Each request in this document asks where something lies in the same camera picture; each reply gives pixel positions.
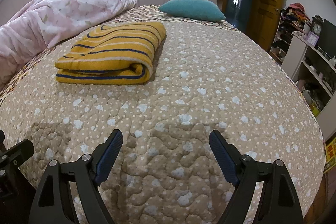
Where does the yellow striped knit garment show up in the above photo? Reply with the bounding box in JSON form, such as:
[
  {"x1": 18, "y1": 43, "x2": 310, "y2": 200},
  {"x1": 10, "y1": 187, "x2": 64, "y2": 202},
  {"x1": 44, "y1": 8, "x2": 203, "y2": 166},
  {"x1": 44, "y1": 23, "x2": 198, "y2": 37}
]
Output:
[{"x1": 55, "y1": 22, "x2": 166, "y2": 85}]

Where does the pile of clothes on shelf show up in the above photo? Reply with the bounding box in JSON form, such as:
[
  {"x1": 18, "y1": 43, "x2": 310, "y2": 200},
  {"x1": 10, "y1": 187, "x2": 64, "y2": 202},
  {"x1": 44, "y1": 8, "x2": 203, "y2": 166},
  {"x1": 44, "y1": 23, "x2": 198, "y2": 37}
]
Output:
[{"x1": 285, "y1": 2, "x2": 311, "y2": 25}]

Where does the white shelf unit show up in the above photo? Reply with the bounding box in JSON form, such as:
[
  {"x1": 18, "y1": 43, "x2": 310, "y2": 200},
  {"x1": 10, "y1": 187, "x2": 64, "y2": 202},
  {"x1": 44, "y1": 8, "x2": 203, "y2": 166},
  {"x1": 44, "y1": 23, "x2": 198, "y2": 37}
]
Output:
[{"x1": 269, "y1": 8, "x2": 335, "y2": 140}]

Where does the beige dotted quilt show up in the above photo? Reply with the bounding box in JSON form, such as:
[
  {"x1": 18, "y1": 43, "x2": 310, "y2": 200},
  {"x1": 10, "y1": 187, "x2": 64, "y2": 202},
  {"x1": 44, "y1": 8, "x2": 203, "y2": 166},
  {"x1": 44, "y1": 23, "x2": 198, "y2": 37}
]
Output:
[{"x1": 1, "y1": 20, "x2": 325, "y2": 223}]

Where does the pink floral duvet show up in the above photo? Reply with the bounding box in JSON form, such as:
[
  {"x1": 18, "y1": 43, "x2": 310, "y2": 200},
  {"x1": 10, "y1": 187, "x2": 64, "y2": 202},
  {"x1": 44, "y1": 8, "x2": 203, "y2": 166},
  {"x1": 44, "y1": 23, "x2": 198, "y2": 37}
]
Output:
[{"x1": 1, "y1": 0, "x2": 137, "y2": 87}]

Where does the small table clock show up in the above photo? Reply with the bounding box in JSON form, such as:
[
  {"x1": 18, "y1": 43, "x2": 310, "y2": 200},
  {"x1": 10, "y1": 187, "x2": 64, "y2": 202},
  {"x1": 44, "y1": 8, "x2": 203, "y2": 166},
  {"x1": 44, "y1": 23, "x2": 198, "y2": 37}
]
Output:
[{"x1": 310, "y1": 15, "x2": 323, "y2": 36}]

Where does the teal pillow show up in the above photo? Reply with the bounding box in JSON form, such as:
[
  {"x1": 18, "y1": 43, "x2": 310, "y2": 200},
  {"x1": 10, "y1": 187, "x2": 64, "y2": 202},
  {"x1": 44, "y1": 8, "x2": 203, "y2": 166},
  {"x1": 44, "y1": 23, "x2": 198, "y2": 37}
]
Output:
[{"x1": 158, "y1": 0, "x2": 226, "y2": 22}]

